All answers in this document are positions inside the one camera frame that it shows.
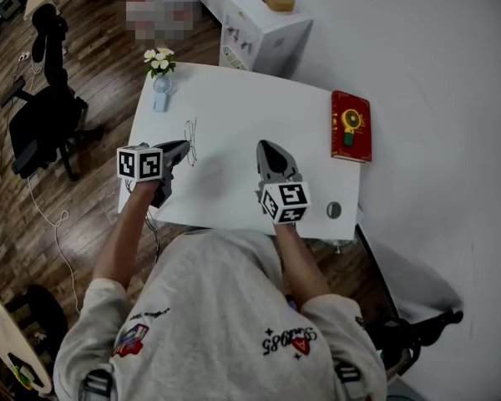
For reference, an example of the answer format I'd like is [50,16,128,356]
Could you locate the red hardcover book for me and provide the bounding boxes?
[330,89,373,164]

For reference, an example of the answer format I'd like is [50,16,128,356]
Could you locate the white flowers in pot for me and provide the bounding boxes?
[144,47,177,79]

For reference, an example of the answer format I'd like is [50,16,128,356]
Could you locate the round white table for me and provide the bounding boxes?
[0,282,68,395]

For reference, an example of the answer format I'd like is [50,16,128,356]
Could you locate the white water dispenser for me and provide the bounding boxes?
[219,0,314,79]

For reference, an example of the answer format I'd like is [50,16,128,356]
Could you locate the black strap buckle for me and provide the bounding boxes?
[335,361,362,386]
[79,368,114,401]

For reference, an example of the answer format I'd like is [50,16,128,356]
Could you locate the person's grey printed shirt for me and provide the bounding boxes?
[53,228,388,401]

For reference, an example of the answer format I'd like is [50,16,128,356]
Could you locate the person's left forearm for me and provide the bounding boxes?
[92,180,159,290]

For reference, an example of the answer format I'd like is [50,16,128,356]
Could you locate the yellow green handheld fan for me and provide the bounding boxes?
[340,109,367,148]

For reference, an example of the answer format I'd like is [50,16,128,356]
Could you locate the black chair with armrest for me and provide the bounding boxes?
[365,309,464,378]

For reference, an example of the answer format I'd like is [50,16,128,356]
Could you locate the person's right forearm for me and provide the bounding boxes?
[273,221,333,308]

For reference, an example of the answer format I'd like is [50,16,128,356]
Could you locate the light blue handheld fan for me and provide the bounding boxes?
[152,75,175,113]

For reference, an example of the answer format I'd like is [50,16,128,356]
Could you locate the black office chair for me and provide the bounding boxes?
[2,3,105,182]

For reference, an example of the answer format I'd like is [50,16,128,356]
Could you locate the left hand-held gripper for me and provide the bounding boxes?
[116,139,192,209]

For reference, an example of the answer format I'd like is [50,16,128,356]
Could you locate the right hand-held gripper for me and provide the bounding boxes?
[256,140,312,225]

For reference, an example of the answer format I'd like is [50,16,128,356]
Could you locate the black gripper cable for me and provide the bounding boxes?
[124,180,162,265]

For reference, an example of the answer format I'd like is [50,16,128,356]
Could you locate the clear-framed eyeglasses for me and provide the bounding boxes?
[183,117,200,170]

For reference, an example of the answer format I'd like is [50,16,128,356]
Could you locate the white floor cable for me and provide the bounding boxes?
[27,63,80,315]

